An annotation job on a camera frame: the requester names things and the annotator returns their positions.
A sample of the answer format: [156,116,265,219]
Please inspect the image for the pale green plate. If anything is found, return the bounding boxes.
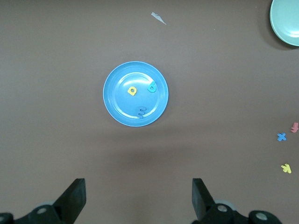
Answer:
[269,0,299,47]

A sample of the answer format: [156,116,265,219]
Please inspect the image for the blue foam letter m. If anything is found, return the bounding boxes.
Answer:
[136,105,147,119]

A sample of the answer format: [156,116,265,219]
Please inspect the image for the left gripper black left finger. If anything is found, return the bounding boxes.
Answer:
[0,178,86,224]

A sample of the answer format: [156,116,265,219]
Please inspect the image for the blue plate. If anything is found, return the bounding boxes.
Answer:
[103,61,169,127]

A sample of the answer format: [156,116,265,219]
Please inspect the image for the white paper scrap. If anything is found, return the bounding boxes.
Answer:
[151,12,167,25]

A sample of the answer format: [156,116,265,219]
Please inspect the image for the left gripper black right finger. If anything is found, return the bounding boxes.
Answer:
[191,178,284,224]

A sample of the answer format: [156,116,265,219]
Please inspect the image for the brown table cover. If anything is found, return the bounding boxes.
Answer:
[0,0,299,224]

